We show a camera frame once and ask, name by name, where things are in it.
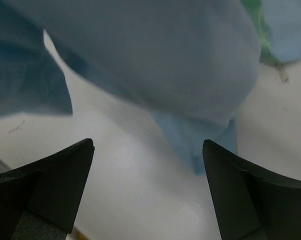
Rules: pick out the white pillow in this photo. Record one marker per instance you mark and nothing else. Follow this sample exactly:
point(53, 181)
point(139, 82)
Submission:
point(138, 189)

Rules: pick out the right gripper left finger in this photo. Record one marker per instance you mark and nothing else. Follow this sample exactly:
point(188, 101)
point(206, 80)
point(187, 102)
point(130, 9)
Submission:
point(40, 200)

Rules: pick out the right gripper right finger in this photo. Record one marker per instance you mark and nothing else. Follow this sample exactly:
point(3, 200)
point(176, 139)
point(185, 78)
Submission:
point(251, 202)

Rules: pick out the light blue pillowcase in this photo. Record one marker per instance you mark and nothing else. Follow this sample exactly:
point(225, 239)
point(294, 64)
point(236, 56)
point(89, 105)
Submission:
point(192, 63)

